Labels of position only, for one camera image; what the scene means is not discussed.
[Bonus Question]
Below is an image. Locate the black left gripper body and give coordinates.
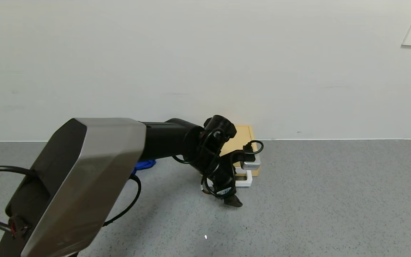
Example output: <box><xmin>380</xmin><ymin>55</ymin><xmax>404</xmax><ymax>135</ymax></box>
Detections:
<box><xmin>210</xmin><ymin>157</ymin><xmax>237</xmax><ymax>199</ymax></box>

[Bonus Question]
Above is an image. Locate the yellow drawer with white handle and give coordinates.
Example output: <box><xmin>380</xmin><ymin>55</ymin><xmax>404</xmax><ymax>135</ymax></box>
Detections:
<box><xmin>201</xmin><ymin>165</ymin><xmax>261</xmax><ymax>188</ymax></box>

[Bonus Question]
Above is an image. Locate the yellow drawer cabinet housing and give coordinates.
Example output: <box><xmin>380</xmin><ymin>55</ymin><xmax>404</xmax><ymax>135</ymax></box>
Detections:
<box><xmin>218</xmin><ymin>125</ymin><xmax>261</xmax><ymax>177</ymax></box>

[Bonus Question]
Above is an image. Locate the blue rolled cloth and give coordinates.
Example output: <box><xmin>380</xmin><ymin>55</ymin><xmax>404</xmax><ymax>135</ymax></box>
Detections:
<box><xmin>131</xmin><ymin>160</ymin><xmax>156</xmax><ymax>175</ymax></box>

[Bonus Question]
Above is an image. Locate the black looped wrist cable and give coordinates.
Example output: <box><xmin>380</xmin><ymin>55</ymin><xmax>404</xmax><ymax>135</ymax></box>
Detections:
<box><xmin>173</xmin><ymin>129</ymin><xmax>228</xmax><ymax>197</ymax></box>

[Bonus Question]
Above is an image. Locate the black camera cable loop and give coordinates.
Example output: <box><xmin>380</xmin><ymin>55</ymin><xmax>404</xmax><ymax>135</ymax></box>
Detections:
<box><xmin>243</xmin><ymin>140</ymin><xmax>264</xmax><ymax>155</ymax></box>

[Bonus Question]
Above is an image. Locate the long black arm cable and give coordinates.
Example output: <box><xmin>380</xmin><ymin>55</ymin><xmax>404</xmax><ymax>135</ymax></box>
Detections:
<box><xmin>0</xmin><ymin>166</ymin><xmax>142</xmax><ymax>233</ymax></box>

